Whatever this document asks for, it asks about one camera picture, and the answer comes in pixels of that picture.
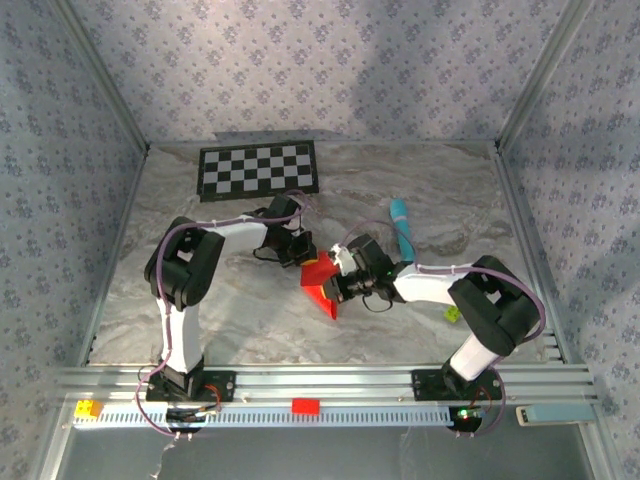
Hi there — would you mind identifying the black controller board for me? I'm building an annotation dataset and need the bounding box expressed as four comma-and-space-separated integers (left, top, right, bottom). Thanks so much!
447, 405, 485, 435
165, 407, 207, 435

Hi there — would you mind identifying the aluminium mounting rail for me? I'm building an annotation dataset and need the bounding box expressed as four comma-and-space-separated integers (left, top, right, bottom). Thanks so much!
54, 363, 601, 406

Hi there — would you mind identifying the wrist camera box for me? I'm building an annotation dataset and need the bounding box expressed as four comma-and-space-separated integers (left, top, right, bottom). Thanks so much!
329, 234, 395, 276
261, 193, 302, 225

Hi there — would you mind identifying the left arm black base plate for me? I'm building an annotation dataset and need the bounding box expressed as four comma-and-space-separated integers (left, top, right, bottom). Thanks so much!
144, 370, 237, 404

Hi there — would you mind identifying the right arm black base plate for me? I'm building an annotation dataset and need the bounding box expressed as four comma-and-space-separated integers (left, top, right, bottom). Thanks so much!
410, 368, 504, 402

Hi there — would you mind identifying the aluminium frame post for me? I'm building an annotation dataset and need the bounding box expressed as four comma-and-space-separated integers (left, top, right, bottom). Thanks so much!
49, 0, 152, 151
497, 0, 599, 151

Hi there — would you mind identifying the black white checkerboard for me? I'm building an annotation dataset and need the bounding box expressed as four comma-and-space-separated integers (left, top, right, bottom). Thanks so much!
196, 139, 321, 204

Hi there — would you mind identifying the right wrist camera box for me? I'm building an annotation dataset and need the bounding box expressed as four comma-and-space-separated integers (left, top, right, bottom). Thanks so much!
329, 234, 395, 276

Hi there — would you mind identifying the teal pen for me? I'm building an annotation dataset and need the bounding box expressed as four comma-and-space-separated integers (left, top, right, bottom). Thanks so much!
389, 198, 417, 266

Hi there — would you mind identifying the aluminium table side rail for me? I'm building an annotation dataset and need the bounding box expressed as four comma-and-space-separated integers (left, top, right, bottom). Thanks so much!
491, 139, 574, 366
77, 144, 151, 369

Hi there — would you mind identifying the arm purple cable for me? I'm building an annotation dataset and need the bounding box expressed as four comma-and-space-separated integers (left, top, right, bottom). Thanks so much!
342, 219, 546, 441
133, 188, 309, 441

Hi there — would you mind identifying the red cloth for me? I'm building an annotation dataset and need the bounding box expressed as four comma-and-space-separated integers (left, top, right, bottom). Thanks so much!
299, 251, 346, 320

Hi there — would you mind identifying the light blue flat device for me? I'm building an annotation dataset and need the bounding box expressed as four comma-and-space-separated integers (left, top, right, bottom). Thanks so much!
515, 403, 596, 427

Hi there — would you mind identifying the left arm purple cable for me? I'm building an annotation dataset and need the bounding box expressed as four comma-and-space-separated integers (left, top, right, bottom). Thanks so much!
133, 188, 309, 441

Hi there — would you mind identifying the white slotted cable duct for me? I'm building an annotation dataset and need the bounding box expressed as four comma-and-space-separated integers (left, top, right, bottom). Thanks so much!
72, 403, 451, 429

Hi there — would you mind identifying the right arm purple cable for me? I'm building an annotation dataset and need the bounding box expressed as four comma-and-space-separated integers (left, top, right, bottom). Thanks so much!
342, 219, 546, 441

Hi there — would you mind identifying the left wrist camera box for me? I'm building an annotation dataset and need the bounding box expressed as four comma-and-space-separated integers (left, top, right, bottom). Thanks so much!
261, 193, 302, 225

